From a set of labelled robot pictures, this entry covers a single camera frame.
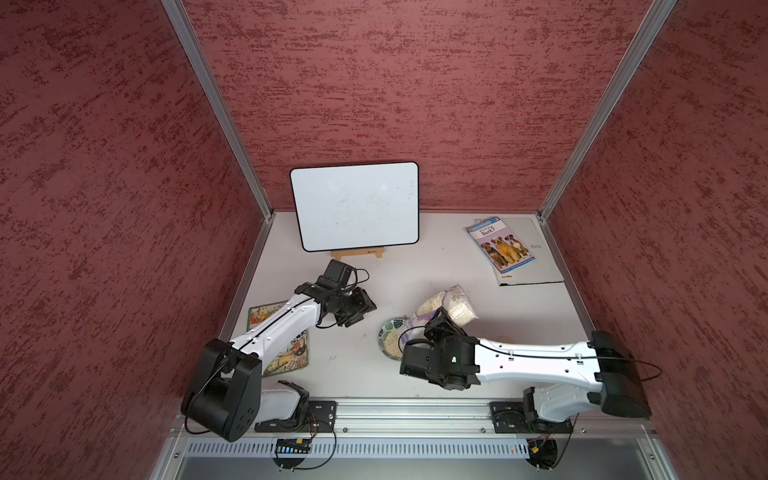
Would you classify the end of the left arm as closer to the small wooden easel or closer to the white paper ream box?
the small wooden easel

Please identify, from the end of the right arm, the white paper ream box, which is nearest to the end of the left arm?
the end of the right arm

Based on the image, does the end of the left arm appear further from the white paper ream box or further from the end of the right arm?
the white paper ream box

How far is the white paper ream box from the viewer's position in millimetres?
1022
